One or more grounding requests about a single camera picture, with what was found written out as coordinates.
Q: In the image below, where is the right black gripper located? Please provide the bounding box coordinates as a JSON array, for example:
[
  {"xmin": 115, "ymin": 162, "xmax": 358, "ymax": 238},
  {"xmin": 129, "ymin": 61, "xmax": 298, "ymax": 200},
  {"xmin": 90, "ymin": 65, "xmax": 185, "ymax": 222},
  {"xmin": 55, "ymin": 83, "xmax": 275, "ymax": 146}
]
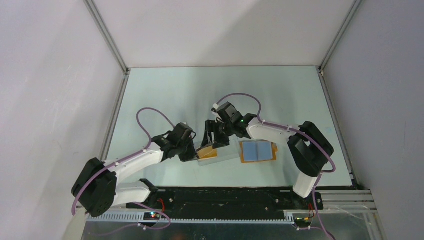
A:
[{"xmin": 200, "ymin": 120, "xmax": 234, "ymax": 150}]

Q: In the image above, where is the clear plastic card box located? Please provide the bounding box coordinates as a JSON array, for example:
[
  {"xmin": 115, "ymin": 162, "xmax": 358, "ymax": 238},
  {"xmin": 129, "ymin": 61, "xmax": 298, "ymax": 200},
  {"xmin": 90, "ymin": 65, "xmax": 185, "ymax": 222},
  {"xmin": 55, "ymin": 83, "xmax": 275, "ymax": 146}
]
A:
[{"xmin": 194, "ymin": 136, "xmax": 241, "ymax": 167}]

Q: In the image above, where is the gold credit card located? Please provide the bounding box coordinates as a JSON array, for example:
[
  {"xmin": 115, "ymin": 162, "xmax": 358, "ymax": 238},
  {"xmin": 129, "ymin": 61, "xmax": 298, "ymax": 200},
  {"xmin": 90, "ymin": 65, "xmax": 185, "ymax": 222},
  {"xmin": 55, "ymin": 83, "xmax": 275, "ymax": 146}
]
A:
[{"xmin": 196, "ymin": 145, "xmax": 218, "ymax": 161}]

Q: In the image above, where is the orange card holder wallet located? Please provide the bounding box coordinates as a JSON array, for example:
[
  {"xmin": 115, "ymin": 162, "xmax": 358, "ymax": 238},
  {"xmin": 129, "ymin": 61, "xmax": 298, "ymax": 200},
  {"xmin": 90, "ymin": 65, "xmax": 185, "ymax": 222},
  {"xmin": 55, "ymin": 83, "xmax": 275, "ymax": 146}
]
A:
[{"xmin": 239, "ymin": 140, "xmax": 278, "ymax": 164}]

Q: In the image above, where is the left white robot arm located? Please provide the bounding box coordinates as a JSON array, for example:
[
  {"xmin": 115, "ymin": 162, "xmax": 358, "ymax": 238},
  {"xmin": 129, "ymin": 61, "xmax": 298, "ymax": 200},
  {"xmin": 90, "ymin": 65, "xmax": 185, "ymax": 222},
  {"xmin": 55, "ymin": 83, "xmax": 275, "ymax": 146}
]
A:
[{"xmin": 71, "ymin": 123, "xmax": 198, "ymax": 217}]

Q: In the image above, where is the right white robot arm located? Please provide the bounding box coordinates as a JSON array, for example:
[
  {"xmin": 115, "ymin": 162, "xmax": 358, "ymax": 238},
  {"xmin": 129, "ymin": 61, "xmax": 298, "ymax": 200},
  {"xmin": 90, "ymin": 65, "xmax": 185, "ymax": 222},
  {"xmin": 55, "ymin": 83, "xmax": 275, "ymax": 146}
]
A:
[{"xmin": 199, "ymin": 102, "xmax": 334, "ymax": 209}]

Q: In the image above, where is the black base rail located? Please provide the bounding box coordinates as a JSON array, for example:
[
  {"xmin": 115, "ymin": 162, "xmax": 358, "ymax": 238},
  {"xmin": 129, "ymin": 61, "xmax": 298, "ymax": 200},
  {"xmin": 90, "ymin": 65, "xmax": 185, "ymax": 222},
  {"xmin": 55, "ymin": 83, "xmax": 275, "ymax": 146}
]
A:
[{"xmin": 142, "ymin": 187, "xmax": 324, "ymax": 220}]

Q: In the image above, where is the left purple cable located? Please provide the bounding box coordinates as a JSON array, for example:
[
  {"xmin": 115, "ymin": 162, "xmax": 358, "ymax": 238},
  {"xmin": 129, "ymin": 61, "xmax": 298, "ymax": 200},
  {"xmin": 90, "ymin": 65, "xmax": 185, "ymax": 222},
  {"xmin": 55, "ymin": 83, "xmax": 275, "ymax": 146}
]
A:
[{"xmin": 71, "ymin": 107, "xmax": 176, "ymax": 216}]

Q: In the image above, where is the grey slotted cable duct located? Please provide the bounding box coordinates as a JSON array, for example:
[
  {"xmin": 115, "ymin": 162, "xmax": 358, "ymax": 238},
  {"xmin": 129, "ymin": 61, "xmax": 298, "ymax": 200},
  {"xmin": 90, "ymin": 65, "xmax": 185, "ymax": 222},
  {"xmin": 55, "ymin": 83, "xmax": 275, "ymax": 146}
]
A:
[{"xmin": 87, "ymin": 211, "xmax": 295, "ymax": 225}]

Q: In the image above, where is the right aluminium frame post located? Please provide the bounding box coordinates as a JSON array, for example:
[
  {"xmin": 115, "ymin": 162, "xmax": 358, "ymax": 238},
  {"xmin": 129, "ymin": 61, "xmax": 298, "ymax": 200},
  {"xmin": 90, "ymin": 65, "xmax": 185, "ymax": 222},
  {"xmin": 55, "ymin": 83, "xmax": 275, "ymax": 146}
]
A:
[{"xmin": 317, "ymin": 0, "xmax": 364, "ymax": 188}]

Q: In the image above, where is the aluminium frame post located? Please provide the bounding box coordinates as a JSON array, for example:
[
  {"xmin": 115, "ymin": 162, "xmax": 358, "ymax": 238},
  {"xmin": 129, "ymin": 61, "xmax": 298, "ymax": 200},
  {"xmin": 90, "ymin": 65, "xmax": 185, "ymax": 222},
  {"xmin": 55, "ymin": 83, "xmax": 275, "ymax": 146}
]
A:
[
  {"xmin": 317, "ymin": 0, "xmax": 364, "ymax": 188},
  {"xmin": 83, "ymin": 0, "xmax": 131, "ymax": 160}
]

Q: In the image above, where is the left aluminium frame post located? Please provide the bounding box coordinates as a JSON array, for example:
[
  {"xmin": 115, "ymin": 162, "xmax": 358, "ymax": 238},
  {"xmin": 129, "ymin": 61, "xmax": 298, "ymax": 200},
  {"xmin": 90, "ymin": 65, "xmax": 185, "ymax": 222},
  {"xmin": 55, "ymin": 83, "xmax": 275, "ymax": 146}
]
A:
[{"xmin": 83, "ymin": 0, "xmax": 131, "ymax": 160}]

